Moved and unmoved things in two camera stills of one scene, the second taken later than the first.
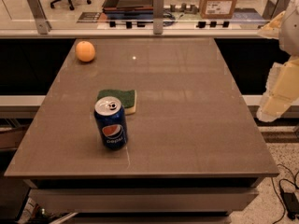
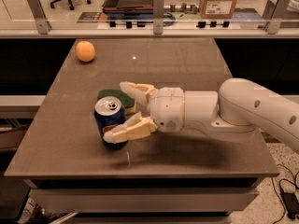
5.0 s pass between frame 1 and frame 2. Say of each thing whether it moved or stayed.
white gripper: moved
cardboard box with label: stayed
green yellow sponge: stayed
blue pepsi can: stayed
